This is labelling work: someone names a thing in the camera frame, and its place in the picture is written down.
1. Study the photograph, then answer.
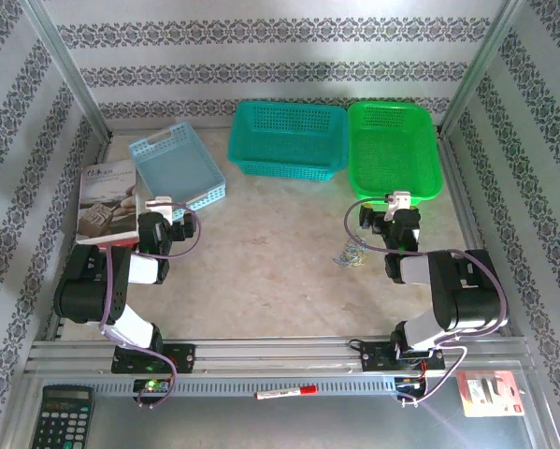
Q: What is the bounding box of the white thin cable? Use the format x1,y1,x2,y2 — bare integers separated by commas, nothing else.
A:
339,236,370,263

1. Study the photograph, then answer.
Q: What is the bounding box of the beige thin cable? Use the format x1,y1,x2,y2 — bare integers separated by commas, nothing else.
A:
337,238,369,266

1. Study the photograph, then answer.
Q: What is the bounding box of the yellow thin cable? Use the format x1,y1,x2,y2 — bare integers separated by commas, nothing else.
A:
335,240,367,268

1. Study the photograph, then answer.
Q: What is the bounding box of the dark blue thin cable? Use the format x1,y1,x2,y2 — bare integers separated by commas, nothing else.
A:
331,242,367,269

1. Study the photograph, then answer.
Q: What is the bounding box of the red booklet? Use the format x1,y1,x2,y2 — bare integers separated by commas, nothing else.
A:
94,236,140,249

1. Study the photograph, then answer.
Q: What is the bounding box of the light blue plastic basket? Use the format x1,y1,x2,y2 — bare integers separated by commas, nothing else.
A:
128,122,228,224

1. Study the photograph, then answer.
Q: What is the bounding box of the grey cover book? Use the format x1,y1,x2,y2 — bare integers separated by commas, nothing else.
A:
75,158,143,247

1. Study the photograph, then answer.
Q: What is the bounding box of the green plastic basket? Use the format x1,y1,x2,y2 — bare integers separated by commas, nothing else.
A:
346,99,445,207

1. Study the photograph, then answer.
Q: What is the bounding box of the teal plastic basket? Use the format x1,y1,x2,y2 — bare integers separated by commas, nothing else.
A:
226,100,350,182

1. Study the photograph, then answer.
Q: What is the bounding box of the small circuit board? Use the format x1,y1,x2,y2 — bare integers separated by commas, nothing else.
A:
133,377,172,395
395,376,428,393

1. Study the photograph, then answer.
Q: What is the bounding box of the red USB drive package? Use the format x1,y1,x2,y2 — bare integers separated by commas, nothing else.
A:
455,369,526,418

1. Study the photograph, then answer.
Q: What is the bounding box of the red capped marker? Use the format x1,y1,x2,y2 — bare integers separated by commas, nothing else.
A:
253,384,319,401

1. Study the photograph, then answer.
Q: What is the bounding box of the black calculator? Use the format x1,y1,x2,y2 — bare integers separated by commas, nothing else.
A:
28,384,96,449

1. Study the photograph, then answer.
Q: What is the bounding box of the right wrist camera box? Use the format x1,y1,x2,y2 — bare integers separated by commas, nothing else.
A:
385,189,412,216

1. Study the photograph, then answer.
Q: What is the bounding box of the aluminium side rail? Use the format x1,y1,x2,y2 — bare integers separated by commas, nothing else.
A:
440,135,514,338
43,135,115,342

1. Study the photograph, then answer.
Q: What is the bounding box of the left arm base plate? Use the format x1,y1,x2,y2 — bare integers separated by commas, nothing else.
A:
110,343,196,375

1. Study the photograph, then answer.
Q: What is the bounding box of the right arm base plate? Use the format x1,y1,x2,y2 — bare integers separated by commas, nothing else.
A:
359,340,447,375

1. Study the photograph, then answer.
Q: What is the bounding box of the aluminium mounting rail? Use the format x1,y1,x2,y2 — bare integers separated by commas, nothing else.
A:
24,335,536,376

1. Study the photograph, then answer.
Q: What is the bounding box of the grey slotted cable duct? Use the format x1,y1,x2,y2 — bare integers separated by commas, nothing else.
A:
92,376,398,398

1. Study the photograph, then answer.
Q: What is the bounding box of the aluminium frame post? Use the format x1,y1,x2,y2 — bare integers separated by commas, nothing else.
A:
436,0,528,138
20,0,112,141

